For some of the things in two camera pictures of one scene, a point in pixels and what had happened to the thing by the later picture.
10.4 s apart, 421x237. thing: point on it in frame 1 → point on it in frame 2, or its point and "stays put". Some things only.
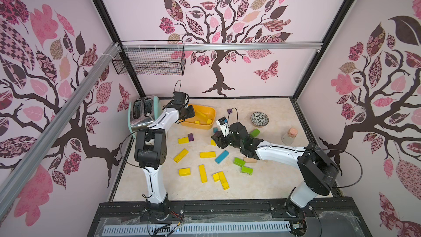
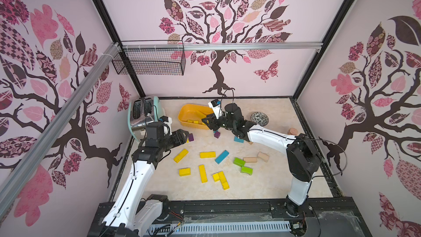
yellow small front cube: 216,177 stays put
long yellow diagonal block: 181,156 stays put
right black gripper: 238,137 → 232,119
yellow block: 200,116 stays put
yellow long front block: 223,180 stays put
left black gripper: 192,113 → 180,137
